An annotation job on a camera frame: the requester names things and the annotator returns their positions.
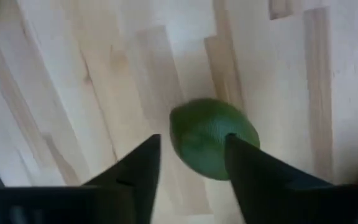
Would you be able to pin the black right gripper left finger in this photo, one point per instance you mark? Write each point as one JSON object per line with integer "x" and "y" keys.
{"x": 145, "y": 161}

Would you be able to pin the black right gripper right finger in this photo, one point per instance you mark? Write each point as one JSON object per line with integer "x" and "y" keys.
{"x": 247, "y": 168}

